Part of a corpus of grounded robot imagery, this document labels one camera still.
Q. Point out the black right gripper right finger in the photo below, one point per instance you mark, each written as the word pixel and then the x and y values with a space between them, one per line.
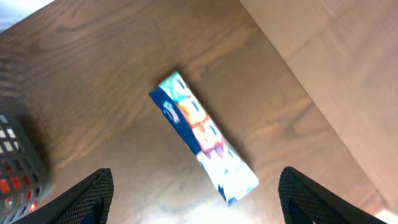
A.
pixel 305 201

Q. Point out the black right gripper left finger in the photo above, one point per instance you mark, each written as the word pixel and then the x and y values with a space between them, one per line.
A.
pixel 87 202

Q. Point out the spaghetti pack with red end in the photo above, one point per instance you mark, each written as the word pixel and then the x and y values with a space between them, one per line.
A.
pixel 19 188

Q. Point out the blue Kleenex tissue pack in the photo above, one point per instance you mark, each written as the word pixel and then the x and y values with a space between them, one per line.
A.
pixel 230 175

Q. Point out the grey plastic mesh basket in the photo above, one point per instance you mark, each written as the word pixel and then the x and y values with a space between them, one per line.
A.
pixel 15 144

